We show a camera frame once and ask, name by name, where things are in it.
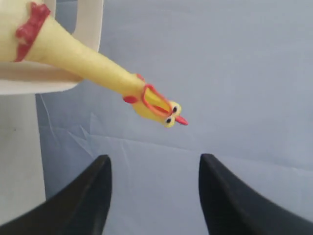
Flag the yellow rubber chicken beak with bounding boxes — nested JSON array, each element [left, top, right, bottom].
[[14, 0, 187, 128]]

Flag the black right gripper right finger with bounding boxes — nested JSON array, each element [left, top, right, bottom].
[[198, 154, 313, 235]]

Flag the blue-grey backdrop curtain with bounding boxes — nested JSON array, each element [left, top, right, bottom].
[[35, 0, 313, 221]]

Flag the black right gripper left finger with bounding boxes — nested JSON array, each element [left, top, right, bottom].
[[0, 155, 112, 235]]

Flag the cream bin marked O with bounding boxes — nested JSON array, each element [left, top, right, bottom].
[[0, 0, 105, 221]]

